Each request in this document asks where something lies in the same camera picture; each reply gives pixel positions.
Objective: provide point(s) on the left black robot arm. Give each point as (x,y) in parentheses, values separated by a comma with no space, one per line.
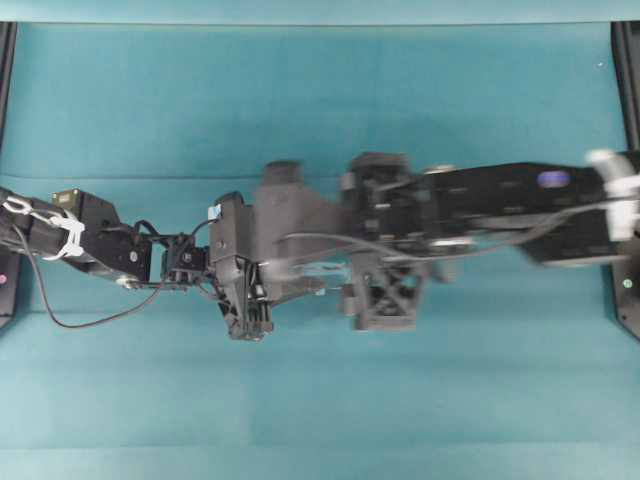
(85,232)

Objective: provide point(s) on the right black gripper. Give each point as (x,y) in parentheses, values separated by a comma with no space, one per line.
(387,204)

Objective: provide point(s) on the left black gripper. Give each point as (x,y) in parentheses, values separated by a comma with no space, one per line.
(235,240)

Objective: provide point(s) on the silver zip bag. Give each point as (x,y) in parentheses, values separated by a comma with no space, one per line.
(314,277)

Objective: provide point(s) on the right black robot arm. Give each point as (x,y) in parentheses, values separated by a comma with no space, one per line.
(556,214)

